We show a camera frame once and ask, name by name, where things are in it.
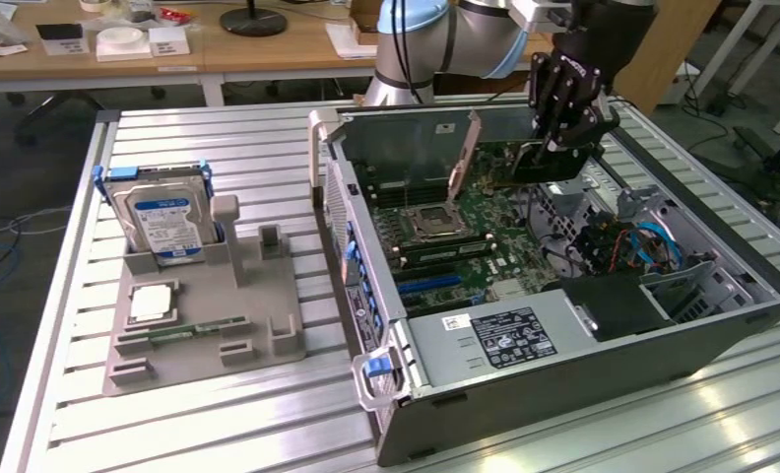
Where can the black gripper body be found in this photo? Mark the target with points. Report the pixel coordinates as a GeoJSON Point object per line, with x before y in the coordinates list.
{"type": "Point", "coordinates": [606, 34]}

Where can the black graphics card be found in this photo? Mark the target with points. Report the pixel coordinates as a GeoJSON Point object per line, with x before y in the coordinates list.
{"type": "Point", "coordinates": [541, 167]}

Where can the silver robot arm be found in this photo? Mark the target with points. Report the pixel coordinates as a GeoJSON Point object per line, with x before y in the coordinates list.
{"type": "Point", "coordinates": [474, 44]}

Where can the wooden cabinet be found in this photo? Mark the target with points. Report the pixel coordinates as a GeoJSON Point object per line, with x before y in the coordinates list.
{"type": "Point", "coordinates": [681, 49]}

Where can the silver drive cage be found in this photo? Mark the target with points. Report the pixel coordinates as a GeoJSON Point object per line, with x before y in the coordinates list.
{"type": "Point", "coordinates": [566, 207]}

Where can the white table leg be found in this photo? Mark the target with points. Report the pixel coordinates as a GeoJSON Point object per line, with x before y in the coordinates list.
{"type": "Point", "coordinates": [739, 49]}

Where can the green motherboard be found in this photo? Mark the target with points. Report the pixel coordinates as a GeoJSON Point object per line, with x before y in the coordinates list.
{"type": "Point", "coordinates": [494, 241]}

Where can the black floor stand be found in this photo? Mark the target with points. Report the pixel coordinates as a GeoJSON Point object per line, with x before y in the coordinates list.
{"type": "Point", "coordinates": [777, 162]}

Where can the CPU socket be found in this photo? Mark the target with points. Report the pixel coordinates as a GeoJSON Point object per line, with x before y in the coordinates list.
{"type": "Point", "coordinates": [438, 222]}

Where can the brown cardboard box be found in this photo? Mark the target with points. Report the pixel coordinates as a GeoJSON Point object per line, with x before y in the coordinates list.
{"type": "Point", "coordinates": [365, 15]}

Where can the white paper stack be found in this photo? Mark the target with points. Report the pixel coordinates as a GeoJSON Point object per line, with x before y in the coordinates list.
{"type": "Point", "coordinates": [346, 42]}

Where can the black RAM stick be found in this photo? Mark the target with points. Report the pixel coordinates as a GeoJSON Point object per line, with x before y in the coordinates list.
{"type": "Point", "coordinates": [445, 251]}

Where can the black fan shroud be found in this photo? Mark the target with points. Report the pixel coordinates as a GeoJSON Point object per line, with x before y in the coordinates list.
{"type": "Point", "coordinates": [613, 305]}

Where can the blue expansion slot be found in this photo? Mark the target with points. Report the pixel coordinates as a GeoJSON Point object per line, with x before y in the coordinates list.
{"type": "Point", "coordinates": [429, 285]}

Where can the black round lamp base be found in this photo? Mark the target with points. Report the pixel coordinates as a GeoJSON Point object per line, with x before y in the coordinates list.
{"type": "Point", "coordinates": [253, 23]}

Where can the open grey PC case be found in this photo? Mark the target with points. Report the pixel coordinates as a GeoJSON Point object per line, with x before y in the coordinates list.
{"type": "Point", "coordinates": [560, 374]}

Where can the grey power supply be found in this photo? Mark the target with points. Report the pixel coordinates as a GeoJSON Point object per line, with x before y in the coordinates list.
{"type": "Point", "coordinates": [442, 355]}

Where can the plain white box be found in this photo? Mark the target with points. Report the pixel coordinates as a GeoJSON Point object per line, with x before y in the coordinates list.
{"type": "Point", "coordinates": [167, 42]}

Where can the red small packet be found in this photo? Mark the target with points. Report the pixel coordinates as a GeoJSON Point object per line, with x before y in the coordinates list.
{"type": "Point", "coordinates": [173, 15]}

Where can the hard disk with blue caddy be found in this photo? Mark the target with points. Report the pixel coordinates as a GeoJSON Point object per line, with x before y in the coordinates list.
{"type": "Point", "coordinates": [159, 222]}

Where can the white box with tape roll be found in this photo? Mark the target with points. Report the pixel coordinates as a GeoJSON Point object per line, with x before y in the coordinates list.
{"type": "Point", "coordinates": [123, 44]}

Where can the white tape roll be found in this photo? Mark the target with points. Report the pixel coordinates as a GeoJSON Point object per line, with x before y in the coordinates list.
{"type": "Point", "coordinates": [94, 5]}

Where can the green RAM stick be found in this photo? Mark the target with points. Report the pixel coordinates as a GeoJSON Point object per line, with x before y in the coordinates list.
{"type": "Point", "coordinates": [193, 331]}

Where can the wooden desk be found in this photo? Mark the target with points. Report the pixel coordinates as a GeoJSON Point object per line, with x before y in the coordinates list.
{"type": "Point", "coordinates": [67, 69]}

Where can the silver CPU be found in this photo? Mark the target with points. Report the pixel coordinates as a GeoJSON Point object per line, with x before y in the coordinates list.
{"type": "Point", "coordinates": [149, 305]}

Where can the black and white label box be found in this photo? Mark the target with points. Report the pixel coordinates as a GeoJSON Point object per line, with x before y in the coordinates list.
{"type": "Point", "coordinates": [62, 39]}

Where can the black chair base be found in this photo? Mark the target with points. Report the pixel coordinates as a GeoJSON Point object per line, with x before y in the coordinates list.
{"type": "Point", "coordinates": [54, 111]}

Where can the grey parts rack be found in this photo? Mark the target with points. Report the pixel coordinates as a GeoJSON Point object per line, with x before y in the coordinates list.
{"type": "Point", "coordinates": [205, 359]}

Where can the white paper slip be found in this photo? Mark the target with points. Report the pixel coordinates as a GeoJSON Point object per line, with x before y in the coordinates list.
{"type": "Point", "coordinates": [2, 50]}

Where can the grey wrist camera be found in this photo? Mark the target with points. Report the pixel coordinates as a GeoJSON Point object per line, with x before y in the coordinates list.
{"type": "Point", "coordinates": [534, 12]}

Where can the white switch box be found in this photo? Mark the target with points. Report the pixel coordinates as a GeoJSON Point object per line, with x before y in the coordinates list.
{"type": "Point", "coordinates": [685, 84]}

